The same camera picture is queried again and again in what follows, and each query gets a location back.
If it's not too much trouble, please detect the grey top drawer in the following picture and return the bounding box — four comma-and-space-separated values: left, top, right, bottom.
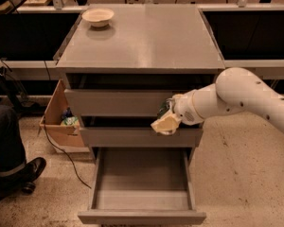
63, 88, 218, 117

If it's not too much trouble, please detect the cardboard box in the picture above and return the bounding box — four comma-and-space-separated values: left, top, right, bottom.
40, 79, 84, 151

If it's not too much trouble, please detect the black workbench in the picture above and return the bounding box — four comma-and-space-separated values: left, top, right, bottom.
0, 11, 80, 80
198, 4, 284, 79

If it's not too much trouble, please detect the grey middle drawer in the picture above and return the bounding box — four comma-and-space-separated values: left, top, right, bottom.
80, 128, 203, 148

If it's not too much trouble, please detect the black floor cable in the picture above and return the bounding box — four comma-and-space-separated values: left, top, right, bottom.
43, 60, 93, 190

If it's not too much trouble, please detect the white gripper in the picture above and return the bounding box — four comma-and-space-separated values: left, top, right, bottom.
151, 90, 204, 135

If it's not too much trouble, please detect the right black workbench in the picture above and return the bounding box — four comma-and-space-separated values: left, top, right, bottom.
198, 4, 284, 79

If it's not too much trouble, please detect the white ceramic bowl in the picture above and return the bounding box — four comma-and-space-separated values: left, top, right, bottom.
82, 9, 115, 27

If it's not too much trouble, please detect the grey drawer cabinet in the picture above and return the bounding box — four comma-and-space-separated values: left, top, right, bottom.
56, 3, 226, 163

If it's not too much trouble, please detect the grey open bottom drawer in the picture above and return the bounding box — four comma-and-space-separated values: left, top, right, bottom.
78, 148, 206, 225

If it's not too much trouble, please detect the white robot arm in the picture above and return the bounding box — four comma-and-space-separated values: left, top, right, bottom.
151, 68, 284, 135

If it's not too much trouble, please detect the left black workbench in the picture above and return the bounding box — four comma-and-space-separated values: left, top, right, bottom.
0, 11, 80, 80

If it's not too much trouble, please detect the person's dark trouser leg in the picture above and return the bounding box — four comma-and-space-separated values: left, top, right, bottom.
0, 105, 27, 177

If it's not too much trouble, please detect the black chair base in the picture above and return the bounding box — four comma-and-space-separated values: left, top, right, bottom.
0, 58, 40, 114

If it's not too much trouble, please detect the black leather shoe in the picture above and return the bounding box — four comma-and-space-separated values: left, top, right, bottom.
0, 157, 46, 193

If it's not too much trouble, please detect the green packet in box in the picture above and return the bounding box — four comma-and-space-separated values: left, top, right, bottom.
61, 116, 80, 126

